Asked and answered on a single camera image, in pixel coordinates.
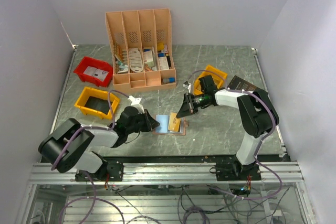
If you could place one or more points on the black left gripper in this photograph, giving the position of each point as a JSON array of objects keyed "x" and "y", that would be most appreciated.
[{"x": 150, "y": 122}]

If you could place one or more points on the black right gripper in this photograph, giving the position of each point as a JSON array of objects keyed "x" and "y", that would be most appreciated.
[{"x": 188, "y": 107}]

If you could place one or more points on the pink leather card holder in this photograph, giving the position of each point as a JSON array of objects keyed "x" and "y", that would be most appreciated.
[{"x": 162, "y": 128}]

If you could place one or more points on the card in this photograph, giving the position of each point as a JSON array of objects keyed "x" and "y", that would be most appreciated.
[{"x": 174, "y": 123}]

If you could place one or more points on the yellow bin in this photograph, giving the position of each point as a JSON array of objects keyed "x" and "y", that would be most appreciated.
[
  {"x": 94, "y": 102},
  {"x": 218, "y": 76}
]

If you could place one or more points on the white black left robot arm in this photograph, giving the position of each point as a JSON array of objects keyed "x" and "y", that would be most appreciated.
[{"x": 68, "y": 146}]

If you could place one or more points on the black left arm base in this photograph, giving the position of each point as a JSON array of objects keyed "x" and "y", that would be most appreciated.
[{"x": 110, "y": 170}]

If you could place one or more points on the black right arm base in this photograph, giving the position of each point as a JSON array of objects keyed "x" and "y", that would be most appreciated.
[{"x": 235, "y": 171}]

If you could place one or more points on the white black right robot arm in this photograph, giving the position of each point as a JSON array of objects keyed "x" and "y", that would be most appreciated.
[{"x": 257, "y": 113}]

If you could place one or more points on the cards in red bin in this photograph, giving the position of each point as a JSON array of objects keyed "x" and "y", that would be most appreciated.
[{"x": 96, "y": 73}]

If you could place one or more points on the blue grey cylinder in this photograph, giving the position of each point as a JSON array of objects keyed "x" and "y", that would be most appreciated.
[{"x": 168, "y": 80}]

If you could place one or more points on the black book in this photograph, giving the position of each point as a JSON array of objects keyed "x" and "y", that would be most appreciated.
[{"x": 237, "y": 83}]

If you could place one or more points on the white oval perforated board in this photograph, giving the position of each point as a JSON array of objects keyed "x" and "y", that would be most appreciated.
[{"x": 135, "y": 60}]

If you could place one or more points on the white box in organizer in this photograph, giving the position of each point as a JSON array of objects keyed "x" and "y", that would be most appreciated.
[{"x": 148, "y": 58}]

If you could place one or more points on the peach plastic desk organizer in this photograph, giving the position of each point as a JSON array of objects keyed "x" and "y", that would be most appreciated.
[{"x": 149, "y": 29}]

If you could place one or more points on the red plastic bin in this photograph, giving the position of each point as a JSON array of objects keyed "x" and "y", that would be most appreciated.
[{"x": 87, "y": 61}]

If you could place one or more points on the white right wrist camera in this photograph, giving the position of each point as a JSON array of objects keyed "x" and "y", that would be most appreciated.
[{"x": 187, "y": 85}]

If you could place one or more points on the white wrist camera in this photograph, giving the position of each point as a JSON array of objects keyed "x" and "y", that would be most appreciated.
[
  {"x": 187, "y": 85},
  {"x": 137, "y": 103}
]

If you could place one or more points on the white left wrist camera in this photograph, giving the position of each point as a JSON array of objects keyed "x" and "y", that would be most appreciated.
[{"x": 137, "y": 103}]

